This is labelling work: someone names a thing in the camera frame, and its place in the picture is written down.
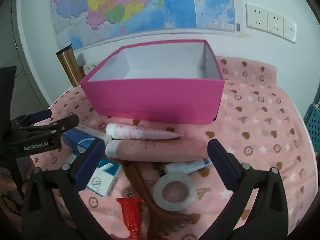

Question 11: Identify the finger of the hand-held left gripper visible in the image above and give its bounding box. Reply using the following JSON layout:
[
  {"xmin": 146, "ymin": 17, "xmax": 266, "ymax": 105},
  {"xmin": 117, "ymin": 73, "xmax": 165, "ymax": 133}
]
[
  {"xmin": 11, "ymin": 110, "xmax": 52, "ymax": 130},
  {"xmin": 19, "ymin": 114, "xmax": 80, "ymax": 140}
]

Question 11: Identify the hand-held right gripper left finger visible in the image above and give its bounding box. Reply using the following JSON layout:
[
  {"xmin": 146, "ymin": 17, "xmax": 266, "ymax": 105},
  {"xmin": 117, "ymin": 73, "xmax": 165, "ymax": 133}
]
[{"xmin": 22, "ymin": 139, "xmax": 110, "ymax": 240}]

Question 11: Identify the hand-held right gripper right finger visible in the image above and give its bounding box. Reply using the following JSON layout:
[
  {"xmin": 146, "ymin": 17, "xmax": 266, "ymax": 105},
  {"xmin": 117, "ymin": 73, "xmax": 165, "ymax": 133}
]
[{"xmin": 208, "ymin": 139, "xmax": 297, "ymax": 240}]

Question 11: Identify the white teal medicine box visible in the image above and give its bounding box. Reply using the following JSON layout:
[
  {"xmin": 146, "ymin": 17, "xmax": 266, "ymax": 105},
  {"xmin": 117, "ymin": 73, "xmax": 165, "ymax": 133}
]
[{"xmin": 66, "ymin": 150, "xmax": 123, "ymax": 198}]

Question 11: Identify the brown wooden comb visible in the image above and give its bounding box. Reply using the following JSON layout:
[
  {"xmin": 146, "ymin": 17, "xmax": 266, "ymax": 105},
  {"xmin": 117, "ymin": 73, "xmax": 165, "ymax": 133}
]
[{"xmin": 121, "ymin": 161, "xmax": 200, "ymax": 240}]

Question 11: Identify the red corkscrew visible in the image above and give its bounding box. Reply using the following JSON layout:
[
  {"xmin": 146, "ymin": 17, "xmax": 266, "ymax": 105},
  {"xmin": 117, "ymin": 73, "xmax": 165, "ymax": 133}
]
[{"xmin": 116, "ymin": 185, "xmax": 143, "ymax": 240}]

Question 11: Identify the grey tape roll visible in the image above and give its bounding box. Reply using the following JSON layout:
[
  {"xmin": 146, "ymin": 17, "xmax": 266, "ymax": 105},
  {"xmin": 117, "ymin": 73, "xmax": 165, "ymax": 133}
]
[{"xmin": 153, "ymin": 172, "xmax": 197, "ymax": 212}]

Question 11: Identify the pink cardboard box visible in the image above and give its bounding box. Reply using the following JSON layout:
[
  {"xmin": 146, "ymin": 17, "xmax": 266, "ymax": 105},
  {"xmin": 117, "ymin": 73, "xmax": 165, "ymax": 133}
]
[{"xmin": 79, "ymin": 39, "xmax": 225, "ymax": 125}]

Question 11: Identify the dark blue carton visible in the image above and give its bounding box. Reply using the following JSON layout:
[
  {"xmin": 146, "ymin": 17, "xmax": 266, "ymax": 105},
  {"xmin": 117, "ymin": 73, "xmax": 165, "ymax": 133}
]
[{"xmin": 61, "ymin": 126, "xmax": 112, "ymax": 153}]

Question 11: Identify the small white blue tube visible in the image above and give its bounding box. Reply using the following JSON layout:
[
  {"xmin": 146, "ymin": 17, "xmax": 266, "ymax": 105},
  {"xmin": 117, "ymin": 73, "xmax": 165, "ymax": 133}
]
[{"xmin": 164, "ymin": 158, "xmax": 213, "ymax": 174}]

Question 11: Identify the pink printed blanket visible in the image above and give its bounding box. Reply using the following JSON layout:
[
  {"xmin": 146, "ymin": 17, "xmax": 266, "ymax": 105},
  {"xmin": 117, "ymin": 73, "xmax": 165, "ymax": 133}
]
[{"xmin": 0, "ymin": 55, "xmax": 318, "ymax": 240}]

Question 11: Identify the small white pink-print tube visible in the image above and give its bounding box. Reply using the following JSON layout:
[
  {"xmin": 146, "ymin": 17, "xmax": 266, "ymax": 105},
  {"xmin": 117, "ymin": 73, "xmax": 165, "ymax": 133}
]
[{"xmin": 105, "ymin": 122, "xmax": 185, "ymax": 140}]

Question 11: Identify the gold metal tumbler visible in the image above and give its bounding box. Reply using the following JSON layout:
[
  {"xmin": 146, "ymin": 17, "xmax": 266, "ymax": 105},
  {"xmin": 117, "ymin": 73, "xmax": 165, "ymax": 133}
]
[{"xmin": 55, "ymin": 44, "xmax": 85, "ymax": 87}]

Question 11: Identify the large pink tube white cap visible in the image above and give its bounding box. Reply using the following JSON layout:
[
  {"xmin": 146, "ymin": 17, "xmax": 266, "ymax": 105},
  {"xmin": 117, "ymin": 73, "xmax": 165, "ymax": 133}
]
[{"xmin": 105, "ymin": 138, "xmax": 213, "ymax": 162}]

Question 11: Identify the grey door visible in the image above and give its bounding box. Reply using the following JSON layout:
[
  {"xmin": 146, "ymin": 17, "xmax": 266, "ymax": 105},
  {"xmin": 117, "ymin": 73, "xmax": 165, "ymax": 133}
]
[{"xmin": 0, "ymin": 0, "xmax": 50, "ymax": 110}]

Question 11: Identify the cream star-print cloth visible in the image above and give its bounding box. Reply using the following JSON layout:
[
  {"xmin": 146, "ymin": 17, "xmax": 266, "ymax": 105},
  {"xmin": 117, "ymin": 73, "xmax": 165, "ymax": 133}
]
[{"xmin": 82, "ymin": 61, "xmax": 100, "ymax": 77}]

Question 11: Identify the blue perforated cart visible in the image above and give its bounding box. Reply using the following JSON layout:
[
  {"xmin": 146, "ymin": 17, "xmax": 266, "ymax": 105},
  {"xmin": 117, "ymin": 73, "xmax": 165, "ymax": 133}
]
[{"xmin": 304, "ymin": 102, "xmax": 320, "ymax": 143}]

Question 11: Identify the colourful wall map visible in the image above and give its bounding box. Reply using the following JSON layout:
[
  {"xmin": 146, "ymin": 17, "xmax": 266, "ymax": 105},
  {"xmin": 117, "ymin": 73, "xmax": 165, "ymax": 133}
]
[{"xmin": 49, "ymin": 0, "xmax": 244, "ymax": 50}]

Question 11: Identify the white wall socket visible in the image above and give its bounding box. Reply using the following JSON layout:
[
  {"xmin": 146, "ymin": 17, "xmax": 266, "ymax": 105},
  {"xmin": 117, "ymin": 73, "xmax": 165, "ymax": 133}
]
[
  {"xmin": 266, "ymin": 9, "xmax": 285, "ymax": 34},
  {"xmin": 245, "ymin": 3, "xmax": 268, "ymax": 32},
  {"xmin": 282, "ymin": 17, "xmax": 297, "ymax": 43}
]

